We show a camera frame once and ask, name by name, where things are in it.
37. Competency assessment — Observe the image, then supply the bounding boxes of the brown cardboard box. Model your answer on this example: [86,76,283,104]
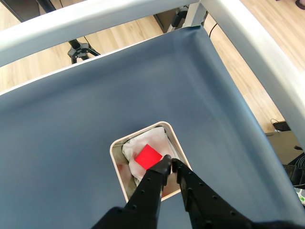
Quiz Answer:
[264,130,304,166]

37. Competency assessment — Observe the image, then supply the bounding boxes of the black cable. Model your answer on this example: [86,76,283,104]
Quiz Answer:
[209,22,219,37]

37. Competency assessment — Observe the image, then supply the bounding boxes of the small black device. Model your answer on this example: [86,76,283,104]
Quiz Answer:
[270,118,292,132]

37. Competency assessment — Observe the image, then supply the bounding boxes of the white table leg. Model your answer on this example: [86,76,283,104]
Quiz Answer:
[166,2,206,33]

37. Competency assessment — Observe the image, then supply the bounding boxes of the black tripod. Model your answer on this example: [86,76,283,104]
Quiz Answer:
[68,36,102,65]

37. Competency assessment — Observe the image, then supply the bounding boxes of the dark brown cabinet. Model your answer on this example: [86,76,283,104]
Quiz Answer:
[153,6,189,34]

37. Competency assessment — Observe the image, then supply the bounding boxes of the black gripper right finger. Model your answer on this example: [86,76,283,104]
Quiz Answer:
[171,158,259,229]

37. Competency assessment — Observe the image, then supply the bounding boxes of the white metal frame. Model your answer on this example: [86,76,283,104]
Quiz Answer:
[0,0,305,153]

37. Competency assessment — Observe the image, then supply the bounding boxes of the white crumpled paper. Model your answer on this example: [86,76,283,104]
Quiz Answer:
[122,126,173,189]

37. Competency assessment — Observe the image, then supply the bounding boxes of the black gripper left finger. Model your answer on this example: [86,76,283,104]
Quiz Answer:
[91,154,173,229]

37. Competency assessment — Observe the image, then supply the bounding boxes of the beige plastic box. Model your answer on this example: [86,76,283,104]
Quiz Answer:
[109,121,193,202]

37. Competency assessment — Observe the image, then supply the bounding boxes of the blue table mat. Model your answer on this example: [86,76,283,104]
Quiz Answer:
[0,25,305,229]

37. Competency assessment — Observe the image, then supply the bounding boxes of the red cube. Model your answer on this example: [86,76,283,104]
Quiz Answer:
[134,144,163,170]

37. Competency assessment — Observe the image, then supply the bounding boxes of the dark furniture panel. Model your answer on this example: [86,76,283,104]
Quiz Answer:
[4,0,57,23]

